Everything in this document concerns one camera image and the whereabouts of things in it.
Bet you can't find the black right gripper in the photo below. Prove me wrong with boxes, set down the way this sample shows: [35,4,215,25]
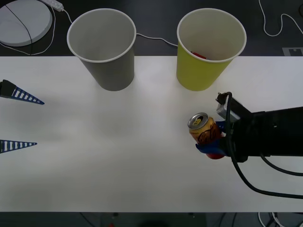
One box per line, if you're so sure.
[195,111,261,164]

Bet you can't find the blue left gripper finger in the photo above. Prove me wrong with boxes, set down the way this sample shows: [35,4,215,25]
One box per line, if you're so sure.
[0,79,45,105]
[0,139,38,155]

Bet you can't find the gold orange drink can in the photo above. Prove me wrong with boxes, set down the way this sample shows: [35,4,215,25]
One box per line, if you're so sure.
[187,112,226,161]

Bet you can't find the yellow-green plastic bin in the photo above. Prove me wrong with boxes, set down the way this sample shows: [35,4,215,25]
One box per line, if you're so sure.
[176,8,248,92]

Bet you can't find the white round disc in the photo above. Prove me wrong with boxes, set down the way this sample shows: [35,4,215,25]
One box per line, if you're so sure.
[0,0,53,47]

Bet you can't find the red can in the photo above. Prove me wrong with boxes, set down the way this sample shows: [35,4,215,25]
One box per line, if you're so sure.
[190,50,207,60]

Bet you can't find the grey plastic bin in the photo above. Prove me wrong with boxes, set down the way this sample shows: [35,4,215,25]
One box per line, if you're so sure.
[66,9,137,92]

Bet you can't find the white power strip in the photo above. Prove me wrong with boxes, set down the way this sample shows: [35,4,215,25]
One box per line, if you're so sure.
[39,0,65,11]

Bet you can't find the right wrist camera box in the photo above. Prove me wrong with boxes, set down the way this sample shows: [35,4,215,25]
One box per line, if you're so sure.
[215,91,252,123]

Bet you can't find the thin black cable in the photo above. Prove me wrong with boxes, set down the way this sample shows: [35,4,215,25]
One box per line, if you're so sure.
[5,4,33,56]

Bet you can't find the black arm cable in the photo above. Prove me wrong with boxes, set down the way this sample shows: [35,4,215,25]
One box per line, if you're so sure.
[260,153,303,177]

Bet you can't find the thin white cable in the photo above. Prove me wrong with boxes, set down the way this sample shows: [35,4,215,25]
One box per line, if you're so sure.
[0,4,57,56]

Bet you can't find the white power strip cable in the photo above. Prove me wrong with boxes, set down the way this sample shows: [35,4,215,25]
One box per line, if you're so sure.
[61,8,178,47]

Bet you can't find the white looped cable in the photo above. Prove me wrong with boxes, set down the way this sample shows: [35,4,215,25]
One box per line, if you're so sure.
[258,0,303,37]

